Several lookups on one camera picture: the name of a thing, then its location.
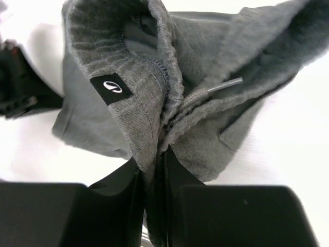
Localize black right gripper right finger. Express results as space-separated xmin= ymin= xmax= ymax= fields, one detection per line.
xmin=162 ymin=149 xmax=317 ymax=247

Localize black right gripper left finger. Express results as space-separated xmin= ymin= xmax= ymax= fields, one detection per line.
xmin=1 ymin=160 xmax=144 ymax=246

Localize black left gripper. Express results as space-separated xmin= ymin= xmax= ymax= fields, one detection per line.
xmin=1 ymin=40 xmax=63 ymax=119

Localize grey shorts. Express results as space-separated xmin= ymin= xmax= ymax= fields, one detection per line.
xmin=51 ymin=0 xmax=329 ymax=183

